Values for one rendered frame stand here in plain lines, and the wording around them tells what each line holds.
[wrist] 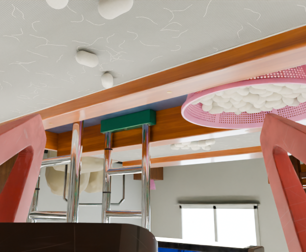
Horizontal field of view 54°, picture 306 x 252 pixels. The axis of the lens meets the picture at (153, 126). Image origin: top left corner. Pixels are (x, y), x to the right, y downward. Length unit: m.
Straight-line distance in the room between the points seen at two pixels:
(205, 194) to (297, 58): 5.71
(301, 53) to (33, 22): 0.31
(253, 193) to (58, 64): 5.32
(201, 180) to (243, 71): 5.73
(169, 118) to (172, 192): 5.70
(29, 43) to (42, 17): 0.07
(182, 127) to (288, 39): 0.48
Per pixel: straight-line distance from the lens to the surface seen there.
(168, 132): 0.83
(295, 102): 0.66
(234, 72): 0.43
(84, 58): 0.41
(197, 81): 0.44
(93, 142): 1.04
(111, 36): 0.39
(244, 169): 5.74
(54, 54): 0.44
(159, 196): 6.72
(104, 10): 0.31
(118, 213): 0.89
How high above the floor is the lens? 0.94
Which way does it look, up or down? 15 degrees down
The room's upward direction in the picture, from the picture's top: 180 degrees counter-clockwise
